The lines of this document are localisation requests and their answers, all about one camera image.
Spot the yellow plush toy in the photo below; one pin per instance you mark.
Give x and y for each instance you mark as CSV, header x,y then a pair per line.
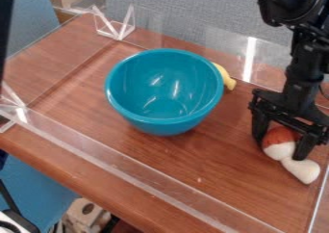
x,y
229,82

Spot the clear acrylic left bracket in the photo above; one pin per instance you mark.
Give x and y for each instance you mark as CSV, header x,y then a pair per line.
x,y
10,102

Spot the plush mushroom toy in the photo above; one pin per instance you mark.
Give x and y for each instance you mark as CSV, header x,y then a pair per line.
x,y
279,146

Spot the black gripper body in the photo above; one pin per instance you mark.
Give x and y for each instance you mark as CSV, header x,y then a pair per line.
x,y
292,107

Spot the clear acrylic back barrier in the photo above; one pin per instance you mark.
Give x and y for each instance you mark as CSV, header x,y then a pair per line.
x,y
226,26

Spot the clear acrylic corner bracket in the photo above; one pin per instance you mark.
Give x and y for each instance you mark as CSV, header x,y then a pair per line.
x,y
107,27

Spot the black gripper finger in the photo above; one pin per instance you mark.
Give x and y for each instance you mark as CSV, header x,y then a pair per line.
x,y
312,136
260,124

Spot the clear acrylic barrier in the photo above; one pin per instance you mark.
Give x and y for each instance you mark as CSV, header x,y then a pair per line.
x,y
145,196
226,26

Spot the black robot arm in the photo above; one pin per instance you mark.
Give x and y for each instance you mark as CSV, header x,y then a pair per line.
x,y
305,17

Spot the blue plastic bowl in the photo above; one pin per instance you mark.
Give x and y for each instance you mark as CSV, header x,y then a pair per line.
x,y
164,90

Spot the wooden block with hole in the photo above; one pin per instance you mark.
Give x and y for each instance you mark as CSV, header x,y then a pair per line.
x,y
83,218

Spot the clear acrylic front barrier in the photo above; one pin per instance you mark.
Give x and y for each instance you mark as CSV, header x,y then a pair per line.
x,y
145,196

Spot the dark foreground post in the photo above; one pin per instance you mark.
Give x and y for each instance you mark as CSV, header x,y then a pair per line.
x,y
6,20

